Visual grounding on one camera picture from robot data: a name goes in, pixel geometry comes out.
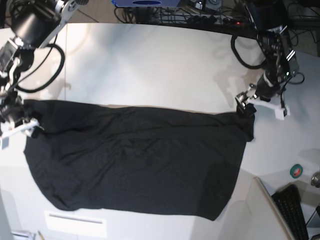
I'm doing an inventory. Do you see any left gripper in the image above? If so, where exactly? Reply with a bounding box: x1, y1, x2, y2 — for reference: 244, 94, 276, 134
235, 69, 280, 118

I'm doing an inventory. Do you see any black t-shirt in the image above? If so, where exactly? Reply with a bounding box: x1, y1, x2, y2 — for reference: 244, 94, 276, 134
24, 100, 255, 221

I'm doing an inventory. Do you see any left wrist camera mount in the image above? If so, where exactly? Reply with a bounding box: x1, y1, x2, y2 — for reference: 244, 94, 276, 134
244, 83, 291, 120

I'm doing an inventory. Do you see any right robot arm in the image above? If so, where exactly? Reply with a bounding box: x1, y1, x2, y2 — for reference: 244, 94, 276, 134
0, 0, 88, 138

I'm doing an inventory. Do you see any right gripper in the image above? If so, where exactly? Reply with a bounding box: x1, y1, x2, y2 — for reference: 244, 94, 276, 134
0, 92, 44, 132

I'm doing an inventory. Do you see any white divider panel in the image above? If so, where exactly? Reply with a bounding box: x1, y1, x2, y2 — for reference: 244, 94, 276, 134
251, 177, 295, 240

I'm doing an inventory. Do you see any black keyboard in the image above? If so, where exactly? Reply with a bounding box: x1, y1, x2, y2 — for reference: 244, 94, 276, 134
271, 184, 309, 240

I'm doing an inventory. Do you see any silver metal knob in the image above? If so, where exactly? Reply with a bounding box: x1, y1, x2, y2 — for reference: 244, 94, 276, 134
310, 171, 320, 188

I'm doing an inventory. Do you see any green tape roll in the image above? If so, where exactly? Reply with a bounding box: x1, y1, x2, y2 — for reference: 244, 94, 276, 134
289, 163, 303, 179

